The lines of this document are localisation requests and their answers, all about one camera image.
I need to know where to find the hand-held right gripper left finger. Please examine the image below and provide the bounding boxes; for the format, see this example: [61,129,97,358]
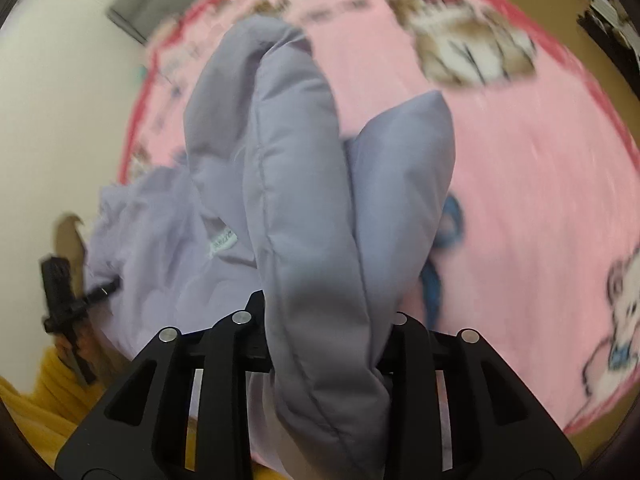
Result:
[54,290,273,480]

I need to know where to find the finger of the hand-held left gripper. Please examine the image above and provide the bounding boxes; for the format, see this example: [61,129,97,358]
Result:
[80,276,122,307]

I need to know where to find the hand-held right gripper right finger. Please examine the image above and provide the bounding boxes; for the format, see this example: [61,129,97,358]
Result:
[377,311,583,480]

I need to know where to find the lavender padded jacket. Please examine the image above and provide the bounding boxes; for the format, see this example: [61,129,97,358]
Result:
[82,14,458,480]

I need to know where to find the person's left forearm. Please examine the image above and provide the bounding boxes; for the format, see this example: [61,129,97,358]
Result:
[0,347,101,461]

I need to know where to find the pink printed blanket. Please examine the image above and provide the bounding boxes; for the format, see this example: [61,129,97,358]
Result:
[117,0,640,433]

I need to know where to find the dark cluttered shelf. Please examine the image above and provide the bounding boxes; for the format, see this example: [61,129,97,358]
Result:
[575,0,640,73]

